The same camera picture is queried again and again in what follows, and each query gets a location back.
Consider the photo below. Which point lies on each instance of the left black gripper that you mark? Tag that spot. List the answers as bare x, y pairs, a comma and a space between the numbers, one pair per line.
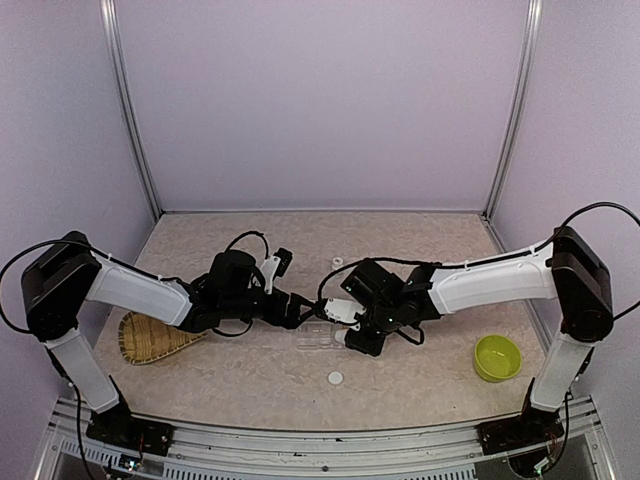
290, 321

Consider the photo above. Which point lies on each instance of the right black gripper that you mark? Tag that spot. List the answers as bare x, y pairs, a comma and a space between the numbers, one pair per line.
373, 348

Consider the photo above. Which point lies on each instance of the clear plastic pill organizer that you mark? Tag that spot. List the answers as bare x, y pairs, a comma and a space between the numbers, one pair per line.
316, 336

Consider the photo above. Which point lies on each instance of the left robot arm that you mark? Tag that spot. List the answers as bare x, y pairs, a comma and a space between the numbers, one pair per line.
71, 272

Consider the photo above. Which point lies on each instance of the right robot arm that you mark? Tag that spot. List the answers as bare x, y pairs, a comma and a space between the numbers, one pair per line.
564, 268

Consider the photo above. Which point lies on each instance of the green plastic bowl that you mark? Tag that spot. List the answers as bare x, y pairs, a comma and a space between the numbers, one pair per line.
497, 358

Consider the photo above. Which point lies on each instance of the woven bamboo tray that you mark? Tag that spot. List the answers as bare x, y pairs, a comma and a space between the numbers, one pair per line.
144, 340

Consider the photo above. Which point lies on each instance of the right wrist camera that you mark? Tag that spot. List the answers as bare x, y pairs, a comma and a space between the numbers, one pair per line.
344, 312

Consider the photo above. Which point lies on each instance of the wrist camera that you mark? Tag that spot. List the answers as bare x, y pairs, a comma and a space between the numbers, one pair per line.
344, 312
275, 266

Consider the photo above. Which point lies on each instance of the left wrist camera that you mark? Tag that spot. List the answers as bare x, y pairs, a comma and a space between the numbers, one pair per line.
275, 266

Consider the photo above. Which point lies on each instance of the front aluminium rail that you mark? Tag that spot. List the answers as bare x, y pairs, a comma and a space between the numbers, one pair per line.
198, 450

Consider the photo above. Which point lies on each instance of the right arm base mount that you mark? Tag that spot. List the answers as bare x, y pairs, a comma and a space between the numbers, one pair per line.
513, 433

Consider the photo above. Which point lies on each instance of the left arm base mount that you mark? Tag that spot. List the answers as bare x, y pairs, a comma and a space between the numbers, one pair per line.
132, 433

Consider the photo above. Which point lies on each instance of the left aluminium frame post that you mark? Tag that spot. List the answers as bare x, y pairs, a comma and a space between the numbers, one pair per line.
110, 23

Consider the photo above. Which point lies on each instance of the aluminium frame post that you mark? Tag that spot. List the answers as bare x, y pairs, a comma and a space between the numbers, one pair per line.
517, 108
110, 23

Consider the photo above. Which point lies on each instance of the right aluminium frame post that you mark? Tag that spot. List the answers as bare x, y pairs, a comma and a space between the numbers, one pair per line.
517, 108

